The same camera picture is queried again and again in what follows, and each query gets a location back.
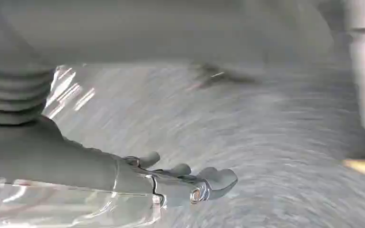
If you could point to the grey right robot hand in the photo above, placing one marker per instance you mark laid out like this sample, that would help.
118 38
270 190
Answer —
59 163

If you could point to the ribbed grey right arm sleeve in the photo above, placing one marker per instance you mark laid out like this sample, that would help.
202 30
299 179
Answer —
11 94

